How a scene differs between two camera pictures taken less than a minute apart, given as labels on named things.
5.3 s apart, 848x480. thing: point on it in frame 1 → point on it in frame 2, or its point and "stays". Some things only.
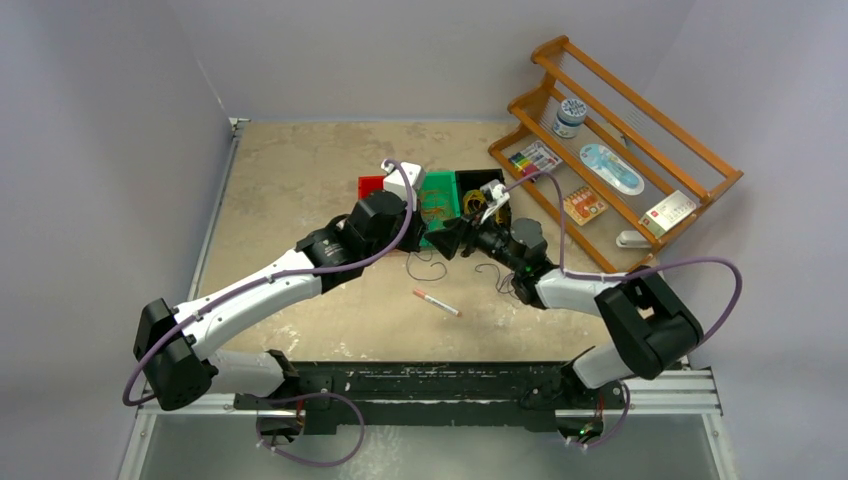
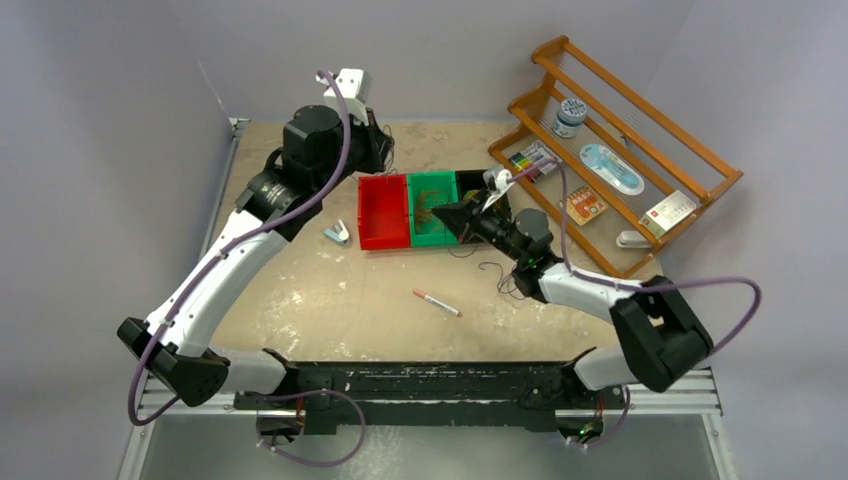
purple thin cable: (430, 265) → (393, 146)
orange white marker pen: (436, 302) stays
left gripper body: (410, 239) → (372, 161)
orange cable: (433, 204) stays
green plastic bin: (438, 203) stays
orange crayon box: (584, 205) stays
